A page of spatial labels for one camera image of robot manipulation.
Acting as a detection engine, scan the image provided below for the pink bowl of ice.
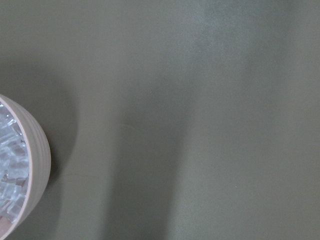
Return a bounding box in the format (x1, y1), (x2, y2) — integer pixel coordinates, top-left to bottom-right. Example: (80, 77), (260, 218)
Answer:
(0, 95), (51, 240)

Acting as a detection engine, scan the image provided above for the brown table mat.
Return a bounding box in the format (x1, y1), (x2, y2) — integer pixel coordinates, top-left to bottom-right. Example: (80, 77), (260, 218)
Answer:
(0, 0), (320, 240)

